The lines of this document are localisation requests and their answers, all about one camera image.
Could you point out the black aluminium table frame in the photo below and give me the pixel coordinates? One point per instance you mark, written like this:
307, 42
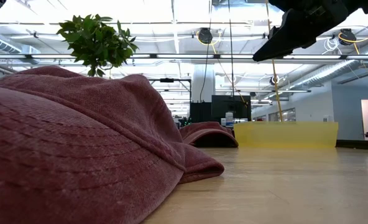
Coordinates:
358, 144

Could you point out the silver ventilation duct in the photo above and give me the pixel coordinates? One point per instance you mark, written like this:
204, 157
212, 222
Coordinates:
0, 43
327, 73

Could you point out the yellow plastic bin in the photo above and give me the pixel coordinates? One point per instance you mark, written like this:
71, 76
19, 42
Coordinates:
283, 135

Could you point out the black monitor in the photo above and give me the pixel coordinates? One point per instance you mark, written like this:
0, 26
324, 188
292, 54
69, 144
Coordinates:
230, 107

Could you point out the green potted plant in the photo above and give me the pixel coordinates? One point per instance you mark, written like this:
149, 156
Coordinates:
94, 40

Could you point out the white bottle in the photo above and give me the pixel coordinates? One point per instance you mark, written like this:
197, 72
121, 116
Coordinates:
229, 119

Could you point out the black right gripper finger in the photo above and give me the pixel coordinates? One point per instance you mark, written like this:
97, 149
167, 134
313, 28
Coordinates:
289, 34

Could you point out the maroon baseball cap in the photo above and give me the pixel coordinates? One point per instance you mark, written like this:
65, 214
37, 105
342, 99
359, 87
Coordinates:
78, 140
209, 130

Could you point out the black gantry frame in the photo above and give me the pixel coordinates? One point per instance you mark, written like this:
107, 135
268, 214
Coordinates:
171, 80

